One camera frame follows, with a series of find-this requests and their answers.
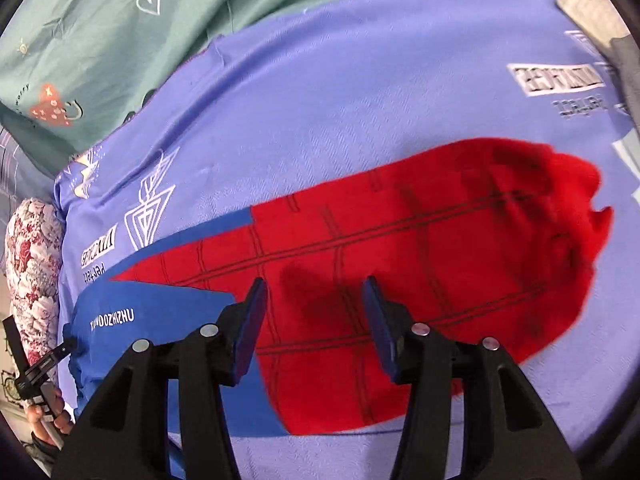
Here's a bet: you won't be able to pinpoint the person's left hand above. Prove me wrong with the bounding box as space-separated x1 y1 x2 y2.
25 386 74 448

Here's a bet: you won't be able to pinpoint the green heart print blanket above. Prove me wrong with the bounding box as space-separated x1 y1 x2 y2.
1 0 330 177

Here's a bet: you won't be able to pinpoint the grey plaid bed sheet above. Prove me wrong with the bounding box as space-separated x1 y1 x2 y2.
0 127 53 270

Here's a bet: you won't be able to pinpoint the red floral pillow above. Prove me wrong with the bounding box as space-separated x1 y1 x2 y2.
4 198 63 364

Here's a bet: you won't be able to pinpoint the red and blue pants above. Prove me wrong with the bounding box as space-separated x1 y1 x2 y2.
70 139 613 437

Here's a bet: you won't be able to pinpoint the grey clothing pile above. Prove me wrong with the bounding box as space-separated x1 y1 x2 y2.
611 35 640 129

